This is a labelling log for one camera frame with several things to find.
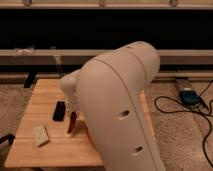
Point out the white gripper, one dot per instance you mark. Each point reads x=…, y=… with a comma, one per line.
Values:
x=72, y=104

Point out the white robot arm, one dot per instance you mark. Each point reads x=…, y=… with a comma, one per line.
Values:
x=106, y=90

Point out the orange ceramic bowl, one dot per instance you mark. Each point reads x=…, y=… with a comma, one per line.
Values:
x=89, y=135

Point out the black rectangular block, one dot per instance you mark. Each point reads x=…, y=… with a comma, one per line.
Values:
x=59, y=111

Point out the white rectangular sponge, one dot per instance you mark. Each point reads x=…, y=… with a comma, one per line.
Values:
x=41, y=136

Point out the wooden table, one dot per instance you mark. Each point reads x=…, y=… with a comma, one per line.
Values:
x=62, y=150

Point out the black object at left edge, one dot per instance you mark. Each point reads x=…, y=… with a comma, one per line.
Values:
x=9, y=138

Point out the crumpled clear plastic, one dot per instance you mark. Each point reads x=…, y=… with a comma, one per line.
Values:
x=24, y=51

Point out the blue power box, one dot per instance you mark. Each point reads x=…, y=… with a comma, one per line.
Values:
x=189, y=97

